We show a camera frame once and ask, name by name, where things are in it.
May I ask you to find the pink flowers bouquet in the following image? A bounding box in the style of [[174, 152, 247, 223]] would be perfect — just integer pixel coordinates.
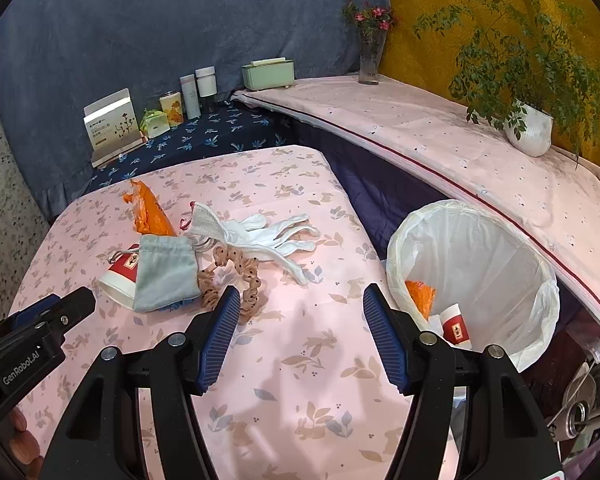
[[341, 0, 400, 41]]

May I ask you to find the orange plastic bag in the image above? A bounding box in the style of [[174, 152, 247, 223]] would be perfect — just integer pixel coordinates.
[[404, 280, 438, 321], [121, 179, 179, 237]]

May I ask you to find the red white paper cup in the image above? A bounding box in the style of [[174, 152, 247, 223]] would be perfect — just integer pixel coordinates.
[[98, 243, 143, 309], [437, 304, 474, 350]]

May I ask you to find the green leafy plant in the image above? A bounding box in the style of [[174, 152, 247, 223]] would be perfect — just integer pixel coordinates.
[[412, 0, 600, 161]]

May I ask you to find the white trash bin with liner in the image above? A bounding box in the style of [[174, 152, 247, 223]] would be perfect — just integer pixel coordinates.
[[386, 199, 561, 372]]

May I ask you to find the blue cloth backdrop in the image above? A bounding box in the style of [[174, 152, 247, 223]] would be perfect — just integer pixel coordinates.
[[0, 0, 392, 221]]

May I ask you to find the white cotton glove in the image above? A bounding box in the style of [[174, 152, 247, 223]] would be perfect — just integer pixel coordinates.
[[225, 212, 322, 257], [252, 247, 311, 287]]

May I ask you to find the navy floral cloth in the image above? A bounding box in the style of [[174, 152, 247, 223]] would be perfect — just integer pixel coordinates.
[[82, 102, 296, 196]]

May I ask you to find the dark bottle white cap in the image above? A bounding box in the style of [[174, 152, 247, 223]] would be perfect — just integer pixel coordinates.
[[195, 67, 219, 113]]

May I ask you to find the grey cloth pouch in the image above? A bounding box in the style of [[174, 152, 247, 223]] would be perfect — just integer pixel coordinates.
[[132, 235, 202, 313]]

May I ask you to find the green packet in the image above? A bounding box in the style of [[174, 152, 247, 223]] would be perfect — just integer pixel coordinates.
[[139, 108, 170, 139]]

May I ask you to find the dark purple cloth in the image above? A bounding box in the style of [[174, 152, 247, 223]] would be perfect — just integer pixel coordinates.
[[289, 115, 457, 261]]

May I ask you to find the cream tin orange print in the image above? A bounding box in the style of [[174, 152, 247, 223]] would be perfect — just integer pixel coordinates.
[[159, 91, 185, 128]]

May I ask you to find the beige dotted scrunchie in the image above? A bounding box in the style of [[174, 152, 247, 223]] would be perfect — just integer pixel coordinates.
[[197, 245, 261, 320]]

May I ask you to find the white plant pot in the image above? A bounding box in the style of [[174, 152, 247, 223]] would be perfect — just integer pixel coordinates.
[[503, 100, 554, 157]]

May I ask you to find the pink shelf cloth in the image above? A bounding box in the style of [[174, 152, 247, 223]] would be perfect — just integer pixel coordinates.
[[230, 75, 600, 332]]

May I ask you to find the glass vase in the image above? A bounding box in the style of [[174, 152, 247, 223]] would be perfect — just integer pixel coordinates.
[[357, 30, 387, 86]]

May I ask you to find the slim white bottle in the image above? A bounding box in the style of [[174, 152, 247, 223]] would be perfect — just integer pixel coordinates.
[[179, 75, 201, 119]]

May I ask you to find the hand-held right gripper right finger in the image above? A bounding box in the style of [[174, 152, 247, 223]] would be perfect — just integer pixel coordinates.
[[362, 282, 566, 480]]

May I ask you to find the person's left hand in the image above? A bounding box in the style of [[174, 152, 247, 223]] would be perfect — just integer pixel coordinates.
[[0, 405, 47, 469]]

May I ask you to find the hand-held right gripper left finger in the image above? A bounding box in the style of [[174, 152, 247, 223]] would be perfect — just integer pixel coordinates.
[[39, 285, 243, 480]]

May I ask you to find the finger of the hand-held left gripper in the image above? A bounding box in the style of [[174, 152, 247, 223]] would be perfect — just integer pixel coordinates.
[[9, 293, 64, 323], [31, 287, 97, 337]]

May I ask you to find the white box flower print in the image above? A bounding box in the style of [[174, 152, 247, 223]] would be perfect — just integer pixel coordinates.
[[82, 88, 147, 168]]

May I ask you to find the green tissue box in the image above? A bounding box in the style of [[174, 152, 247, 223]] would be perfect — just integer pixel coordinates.
[[241, 58, 296, 92]]

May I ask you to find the pink rabbit print tablecloth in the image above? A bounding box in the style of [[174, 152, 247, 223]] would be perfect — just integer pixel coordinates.
[[7, 145, 481, 480]]

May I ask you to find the metal can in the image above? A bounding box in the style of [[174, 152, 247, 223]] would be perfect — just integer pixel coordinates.
[[555, 400, 599, 437]]

